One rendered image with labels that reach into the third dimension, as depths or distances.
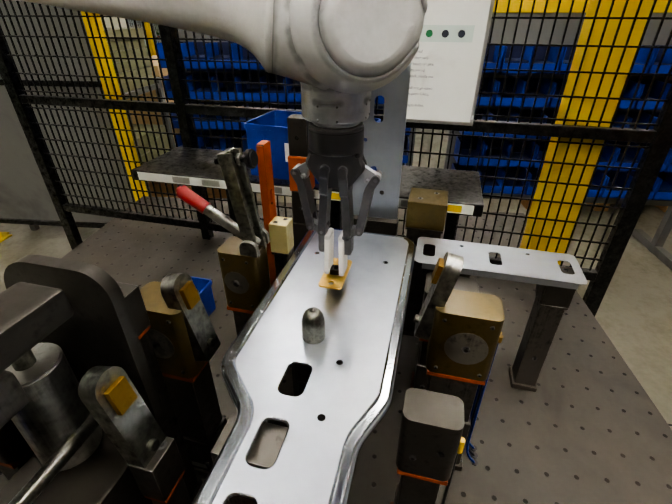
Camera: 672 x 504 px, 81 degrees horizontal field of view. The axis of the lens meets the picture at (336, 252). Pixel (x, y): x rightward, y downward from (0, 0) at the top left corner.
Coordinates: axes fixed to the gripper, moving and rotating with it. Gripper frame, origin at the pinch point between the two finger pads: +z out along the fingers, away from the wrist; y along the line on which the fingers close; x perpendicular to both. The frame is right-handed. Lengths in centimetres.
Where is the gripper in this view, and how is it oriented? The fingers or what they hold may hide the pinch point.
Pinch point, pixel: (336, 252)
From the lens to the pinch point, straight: 62.5
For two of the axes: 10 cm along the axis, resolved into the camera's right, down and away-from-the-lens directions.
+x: 2.5, -5.1, 8.2
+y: 9.7, 1.3, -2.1
